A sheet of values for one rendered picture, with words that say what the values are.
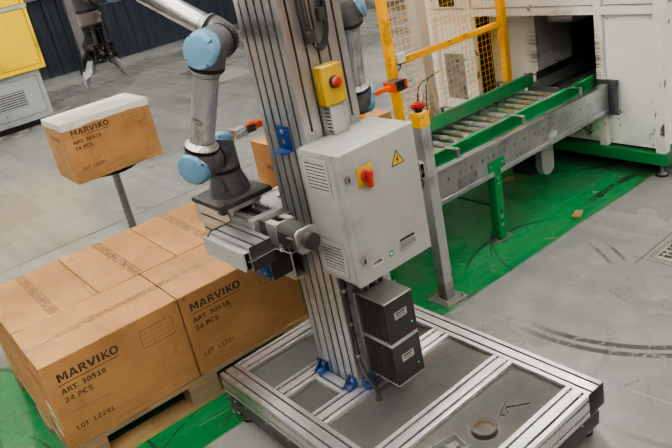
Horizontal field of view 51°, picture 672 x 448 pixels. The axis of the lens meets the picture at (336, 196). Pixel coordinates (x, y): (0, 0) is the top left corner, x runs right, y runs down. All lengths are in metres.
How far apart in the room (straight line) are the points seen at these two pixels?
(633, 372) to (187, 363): 1.86
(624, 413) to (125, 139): 3.40
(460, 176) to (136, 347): 1.84
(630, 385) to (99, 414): 2.12
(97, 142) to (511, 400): 3.15
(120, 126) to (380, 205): 2.82
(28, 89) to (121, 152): 5.68
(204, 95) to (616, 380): 1.94
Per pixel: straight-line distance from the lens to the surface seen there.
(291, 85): 2.29
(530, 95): 4.88
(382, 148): 2.27
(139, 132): 4.89
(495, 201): 4.06
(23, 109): 10.45
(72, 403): 3.08
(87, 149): 4.78
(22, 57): 10.37
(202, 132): 2.39
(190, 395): 3.30
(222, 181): 2.57
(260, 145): 3.46
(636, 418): 2.93
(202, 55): 2.26
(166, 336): 3.13
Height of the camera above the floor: 1.92
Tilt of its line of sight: 22 degrees down
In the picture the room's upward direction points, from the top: 12 degrees counter-clockwise
